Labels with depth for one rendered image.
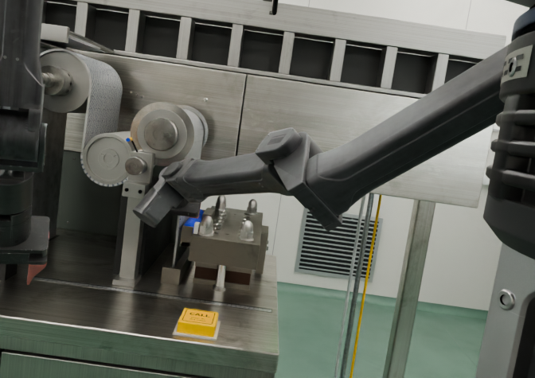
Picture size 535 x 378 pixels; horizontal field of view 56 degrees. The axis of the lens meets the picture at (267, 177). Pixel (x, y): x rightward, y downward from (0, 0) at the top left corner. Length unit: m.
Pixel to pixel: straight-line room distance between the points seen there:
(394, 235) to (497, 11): 1.83
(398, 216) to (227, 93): 2.71
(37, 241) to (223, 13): 0.98
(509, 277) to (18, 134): 0.52
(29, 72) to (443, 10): 3.68
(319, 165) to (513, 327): 0.38
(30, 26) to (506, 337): 0.53
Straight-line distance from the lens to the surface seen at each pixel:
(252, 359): 0.97
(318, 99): 1.49
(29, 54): 0.61
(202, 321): 0.99
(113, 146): 1.22
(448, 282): 4.26
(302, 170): 0.57
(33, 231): 0.74
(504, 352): 0.23
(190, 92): 1.51
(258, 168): 0.70
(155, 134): 1.17
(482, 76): 0.53
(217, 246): 1.16
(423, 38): 1.57
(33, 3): 0.61
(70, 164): 1.62
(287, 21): 1.52
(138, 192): 1.14
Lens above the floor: 1.32
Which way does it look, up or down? 7 degrees down
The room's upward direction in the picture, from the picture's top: 8 degrees clockwise
